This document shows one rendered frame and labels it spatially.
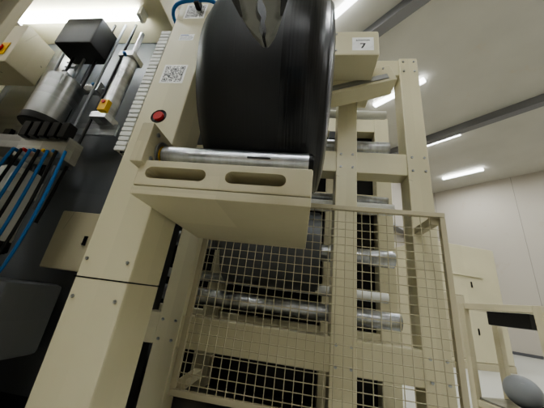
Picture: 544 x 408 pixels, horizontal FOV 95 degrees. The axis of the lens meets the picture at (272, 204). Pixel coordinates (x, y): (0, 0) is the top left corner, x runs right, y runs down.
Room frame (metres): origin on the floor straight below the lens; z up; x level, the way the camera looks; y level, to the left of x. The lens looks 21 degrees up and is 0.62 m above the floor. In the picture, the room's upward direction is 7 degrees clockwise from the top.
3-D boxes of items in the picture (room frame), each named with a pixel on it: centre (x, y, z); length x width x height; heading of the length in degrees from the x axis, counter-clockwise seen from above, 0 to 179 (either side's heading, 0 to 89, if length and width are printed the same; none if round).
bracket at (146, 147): (0.65, 0.26, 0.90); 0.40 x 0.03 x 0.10; 172
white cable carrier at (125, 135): (0.63, 0.42, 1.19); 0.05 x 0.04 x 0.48; 172
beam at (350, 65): (0.90, -0.09, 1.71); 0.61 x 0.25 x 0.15; 82
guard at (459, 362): (0.92, -0.19, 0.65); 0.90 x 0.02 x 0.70; 82
